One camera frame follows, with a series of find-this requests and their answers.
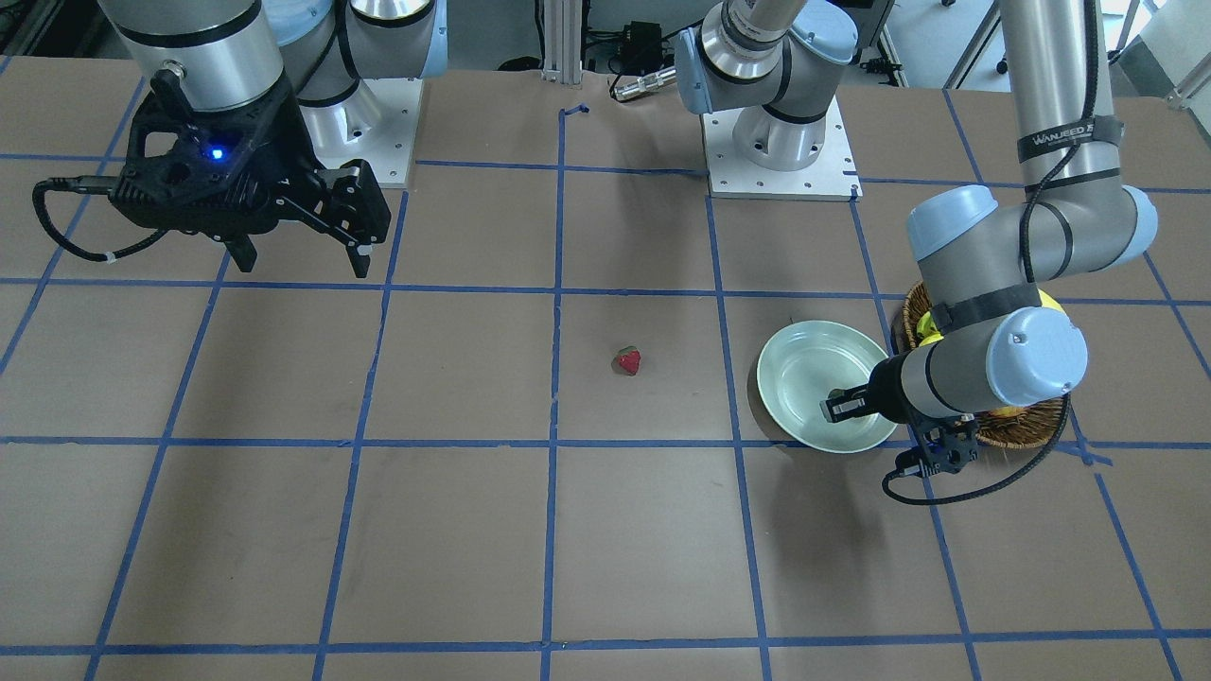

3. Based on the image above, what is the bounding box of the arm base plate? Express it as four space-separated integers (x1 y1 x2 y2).
700 98 863 201
300 79 425 189

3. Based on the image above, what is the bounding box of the yellow banana bunch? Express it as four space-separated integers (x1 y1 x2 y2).
914 290 1064 345

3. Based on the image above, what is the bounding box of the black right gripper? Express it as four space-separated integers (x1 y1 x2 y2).
109 71 391 279

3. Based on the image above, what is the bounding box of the strawberry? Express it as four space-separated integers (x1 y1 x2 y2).
614 345 641 376

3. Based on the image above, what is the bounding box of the wicker fruit basket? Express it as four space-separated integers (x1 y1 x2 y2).
893 284 1064 451

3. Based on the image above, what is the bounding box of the aluminium frame post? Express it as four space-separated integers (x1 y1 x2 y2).
534 1 587 88

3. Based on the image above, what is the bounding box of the light green plate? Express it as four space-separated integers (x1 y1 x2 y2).
756 320 897 454

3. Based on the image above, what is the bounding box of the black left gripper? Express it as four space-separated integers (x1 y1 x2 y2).
820 357 912 424

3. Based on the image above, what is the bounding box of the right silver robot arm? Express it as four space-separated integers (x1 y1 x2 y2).
98 1 448 279

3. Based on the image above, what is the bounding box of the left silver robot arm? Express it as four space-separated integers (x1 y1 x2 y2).
675 1 1158 424

